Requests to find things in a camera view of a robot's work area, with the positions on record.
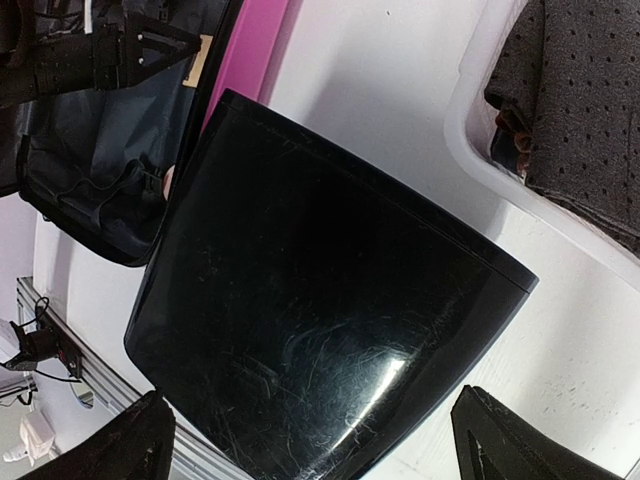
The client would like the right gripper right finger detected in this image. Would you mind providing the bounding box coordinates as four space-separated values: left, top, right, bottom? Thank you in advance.
451 385 618 480

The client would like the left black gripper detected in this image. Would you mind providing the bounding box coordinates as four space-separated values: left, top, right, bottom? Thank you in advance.
1 12 200 108

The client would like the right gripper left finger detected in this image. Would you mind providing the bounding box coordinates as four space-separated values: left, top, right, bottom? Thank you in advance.
22 391 176 480

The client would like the tan square box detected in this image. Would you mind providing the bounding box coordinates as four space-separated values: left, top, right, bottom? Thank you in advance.
182 34 213 88

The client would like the black and pink drawer organizer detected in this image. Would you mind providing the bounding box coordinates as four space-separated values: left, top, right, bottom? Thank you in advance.
124 91 537 479

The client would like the red plaid cloth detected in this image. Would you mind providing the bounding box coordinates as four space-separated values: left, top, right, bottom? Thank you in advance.
491 110 532 179

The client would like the white perforated plastic basket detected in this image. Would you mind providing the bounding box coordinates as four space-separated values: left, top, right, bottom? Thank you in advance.
442 0 640 281

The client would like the black dotted cloth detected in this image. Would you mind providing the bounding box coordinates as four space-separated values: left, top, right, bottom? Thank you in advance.
484 1 639 254

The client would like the pink hard-shell suitcase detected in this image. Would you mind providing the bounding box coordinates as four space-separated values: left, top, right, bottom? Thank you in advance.
1 1 288 266

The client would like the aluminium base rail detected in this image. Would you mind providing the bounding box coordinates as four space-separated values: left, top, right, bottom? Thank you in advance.
14 277 231 480

